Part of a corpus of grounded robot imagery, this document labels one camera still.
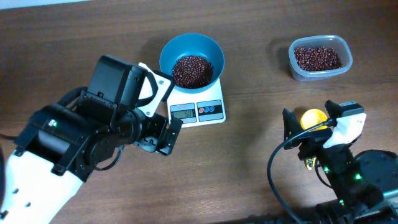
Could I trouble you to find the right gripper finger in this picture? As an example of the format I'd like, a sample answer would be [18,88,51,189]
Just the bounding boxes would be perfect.
[325,100,341,118]
[282,108,307,150]

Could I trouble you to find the yellow measuring scoop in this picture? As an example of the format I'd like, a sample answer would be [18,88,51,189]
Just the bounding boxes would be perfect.
[300,109,328,170]

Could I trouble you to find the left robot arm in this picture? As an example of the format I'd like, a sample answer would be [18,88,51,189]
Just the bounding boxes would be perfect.
[1,55,182,223]

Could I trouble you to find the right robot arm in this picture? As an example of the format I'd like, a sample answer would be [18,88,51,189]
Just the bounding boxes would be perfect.
[282,100,397,223]

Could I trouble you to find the white digital kitchen scale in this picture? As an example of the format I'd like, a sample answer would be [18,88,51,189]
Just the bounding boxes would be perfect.
[167,79,226,128]

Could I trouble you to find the red beans in bowl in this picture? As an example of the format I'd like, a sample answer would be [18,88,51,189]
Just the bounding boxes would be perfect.
[172,55,213,89]

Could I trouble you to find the teal plastic bowl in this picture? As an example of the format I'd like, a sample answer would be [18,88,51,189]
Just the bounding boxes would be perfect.
[159,33,225,94]

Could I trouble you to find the clear plastic container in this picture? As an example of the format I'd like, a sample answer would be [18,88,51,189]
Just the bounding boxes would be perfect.
[288,35,353,82]

